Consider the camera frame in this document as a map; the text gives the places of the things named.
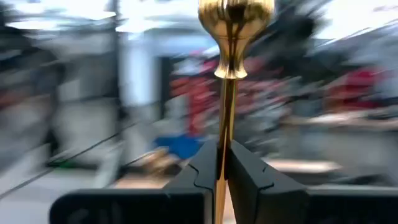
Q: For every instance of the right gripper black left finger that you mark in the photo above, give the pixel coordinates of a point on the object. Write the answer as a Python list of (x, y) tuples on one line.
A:
[(199, 174)]

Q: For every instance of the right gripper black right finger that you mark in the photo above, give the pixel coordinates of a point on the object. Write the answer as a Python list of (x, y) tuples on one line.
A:
[(261, 186)]

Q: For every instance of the short gold candle stick holder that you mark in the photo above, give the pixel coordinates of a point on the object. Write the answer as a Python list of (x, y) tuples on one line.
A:
[(234, 37)]

